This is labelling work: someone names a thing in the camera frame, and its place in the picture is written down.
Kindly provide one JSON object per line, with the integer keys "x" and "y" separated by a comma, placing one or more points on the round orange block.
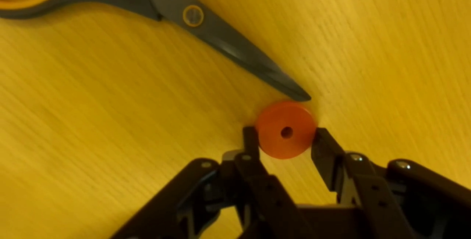
{"x": 285, "y": 130}

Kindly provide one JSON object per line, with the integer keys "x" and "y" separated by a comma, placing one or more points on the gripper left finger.
{"x": 254, "y": 180}

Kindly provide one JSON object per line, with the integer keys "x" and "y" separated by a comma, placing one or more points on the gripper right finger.
{"x": 371, "y": 187}

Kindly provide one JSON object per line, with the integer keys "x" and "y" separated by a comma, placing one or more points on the grey and orange scissors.
{"x": 206, "y": 22}

